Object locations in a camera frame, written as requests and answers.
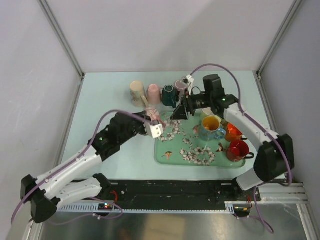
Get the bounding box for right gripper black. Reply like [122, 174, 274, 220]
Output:
[170, 89, 212, 121]

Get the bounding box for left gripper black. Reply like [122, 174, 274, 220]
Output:
[118, 111, 152, 145]

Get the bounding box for light green mug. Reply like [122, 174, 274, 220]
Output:
[200, 107, 222, 123]

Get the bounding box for blue floral mug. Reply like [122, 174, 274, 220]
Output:
[198, 116, 226, 142]

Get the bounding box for cream floral mug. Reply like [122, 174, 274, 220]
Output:
[129, 80, 149, 108]

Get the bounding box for orange mug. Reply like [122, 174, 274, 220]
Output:
[224, 123, 247, 142]

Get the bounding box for red mug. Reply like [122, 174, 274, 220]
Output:
[226, 140, 255, 163]

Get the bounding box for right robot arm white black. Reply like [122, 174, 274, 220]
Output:
[171, 74, 295, 201]

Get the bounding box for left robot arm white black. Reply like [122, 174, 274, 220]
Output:
[20, 110, 163, 224]

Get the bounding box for mauve mug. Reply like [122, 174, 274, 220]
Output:
[174, 79, 189, 99]

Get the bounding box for dark green mug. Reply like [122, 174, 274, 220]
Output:
[161, 85, 180, 109]

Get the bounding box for light pink mug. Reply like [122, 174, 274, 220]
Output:
[147, 84, 161, 105]

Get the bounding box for green floral tray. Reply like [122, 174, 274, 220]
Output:
[154, 112, 246, 168]

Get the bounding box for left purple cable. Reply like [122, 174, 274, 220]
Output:
[10, 109, 156, 226]

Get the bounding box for purple cable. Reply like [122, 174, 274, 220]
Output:
[10, 109, 156, 226]
[184, 63, 294, 234]

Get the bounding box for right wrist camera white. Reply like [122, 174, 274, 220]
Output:
[181, 75, 195, 95]

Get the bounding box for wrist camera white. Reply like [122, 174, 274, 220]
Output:
[181, 75, 195, 95]
[145, 120, 164, 139]

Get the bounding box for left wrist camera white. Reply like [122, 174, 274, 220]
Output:
[145, 120, 164, 139]

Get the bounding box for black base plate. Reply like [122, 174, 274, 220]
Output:
[82, 179, 262, 211]

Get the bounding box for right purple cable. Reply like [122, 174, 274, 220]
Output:
[184, 63, 294, 234]

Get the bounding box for grey cable duct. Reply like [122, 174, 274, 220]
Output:
[57, 201, 249, 214]

